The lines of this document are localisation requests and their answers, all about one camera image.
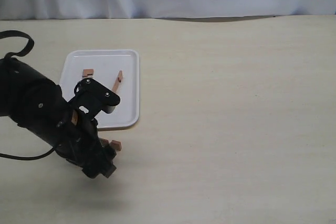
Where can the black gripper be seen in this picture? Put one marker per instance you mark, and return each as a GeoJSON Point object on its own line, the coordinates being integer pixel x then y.
{"type": "Point", "coordinates": [74, 136]}

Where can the wooden notched bar two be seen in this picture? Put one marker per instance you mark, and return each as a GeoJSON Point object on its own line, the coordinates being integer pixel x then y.
{"type": "Point", "coordinates": [116, 145]}

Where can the wooden notched bar four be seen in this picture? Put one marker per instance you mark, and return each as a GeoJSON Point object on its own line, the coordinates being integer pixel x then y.
{"type": "Point", "coordinates": [104, 142]}

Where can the wooden notched bar three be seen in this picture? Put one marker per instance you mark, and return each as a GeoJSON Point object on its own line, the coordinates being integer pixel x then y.
{"type": "Point", "coordinates": [117, 82]}

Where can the wooden notched bar one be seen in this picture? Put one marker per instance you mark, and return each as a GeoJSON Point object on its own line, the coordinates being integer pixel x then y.
{"type": "Point", "coordinates": [87, 73]}

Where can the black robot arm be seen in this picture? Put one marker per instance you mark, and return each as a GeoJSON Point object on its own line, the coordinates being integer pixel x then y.
{"type": "Point", "coordinates": [36, 103]}

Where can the white rectangular plastic tray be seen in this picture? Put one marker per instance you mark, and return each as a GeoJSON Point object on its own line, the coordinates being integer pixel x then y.
{"type": "Point", "coordinates": [106, 65]}

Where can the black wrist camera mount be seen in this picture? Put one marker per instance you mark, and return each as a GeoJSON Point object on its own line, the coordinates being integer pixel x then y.
{"type": "Point", "coordinates": [95, 97]}

